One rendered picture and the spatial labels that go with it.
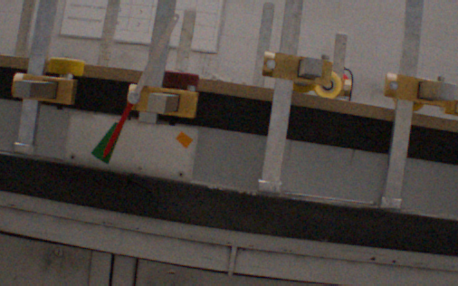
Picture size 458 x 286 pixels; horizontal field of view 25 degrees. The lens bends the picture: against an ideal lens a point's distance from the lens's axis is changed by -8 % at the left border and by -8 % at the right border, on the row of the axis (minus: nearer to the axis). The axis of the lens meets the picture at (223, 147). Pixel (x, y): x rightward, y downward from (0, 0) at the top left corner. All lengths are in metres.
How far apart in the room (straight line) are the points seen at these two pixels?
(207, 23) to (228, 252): 7.18
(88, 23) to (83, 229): 7.26
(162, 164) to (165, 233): 0.14
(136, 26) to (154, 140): 7.23
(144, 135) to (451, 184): 0.71
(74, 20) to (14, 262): 7.05
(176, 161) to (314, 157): 0.36
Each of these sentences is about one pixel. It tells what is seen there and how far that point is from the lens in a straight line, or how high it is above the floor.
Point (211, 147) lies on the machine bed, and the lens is 2.31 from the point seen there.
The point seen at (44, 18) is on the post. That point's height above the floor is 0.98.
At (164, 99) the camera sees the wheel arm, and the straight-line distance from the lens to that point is 1.81.
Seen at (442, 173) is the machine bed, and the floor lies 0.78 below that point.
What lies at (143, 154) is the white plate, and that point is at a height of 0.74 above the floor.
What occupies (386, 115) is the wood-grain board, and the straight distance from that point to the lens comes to 2.29.
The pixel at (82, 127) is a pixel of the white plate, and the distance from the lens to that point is 2.11.
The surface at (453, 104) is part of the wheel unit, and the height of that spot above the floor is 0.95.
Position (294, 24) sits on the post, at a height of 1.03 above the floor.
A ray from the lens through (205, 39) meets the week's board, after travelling 9.25.
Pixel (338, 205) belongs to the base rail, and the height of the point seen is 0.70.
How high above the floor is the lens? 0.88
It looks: 3 degrees down
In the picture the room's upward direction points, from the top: 8 degrees clockwise
